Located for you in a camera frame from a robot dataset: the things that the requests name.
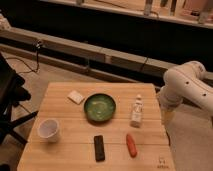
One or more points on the black office chair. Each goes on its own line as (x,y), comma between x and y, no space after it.
(11,93)

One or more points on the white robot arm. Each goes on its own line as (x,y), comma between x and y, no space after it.
(184,82)

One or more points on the white squeeze bottle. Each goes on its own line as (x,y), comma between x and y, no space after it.
(136,115)

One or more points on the white square sponge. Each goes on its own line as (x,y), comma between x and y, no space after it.
(75,96)

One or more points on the white paper cup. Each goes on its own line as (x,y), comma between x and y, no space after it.
(49,130)

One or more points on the wooden table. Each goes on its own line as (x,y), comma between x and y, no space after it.
(75,149)

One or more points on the green ceramic bowl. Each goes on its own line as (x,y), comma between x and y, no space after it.
(99,107)

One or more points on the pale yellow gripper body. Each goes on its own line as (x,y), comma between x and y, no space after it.
(167,117)

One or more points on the black rectangular block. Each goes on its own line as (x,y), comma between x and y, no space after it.
(99,148)

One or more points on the red-orange pepper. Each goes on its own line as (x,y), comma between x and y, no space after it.
(131,146)

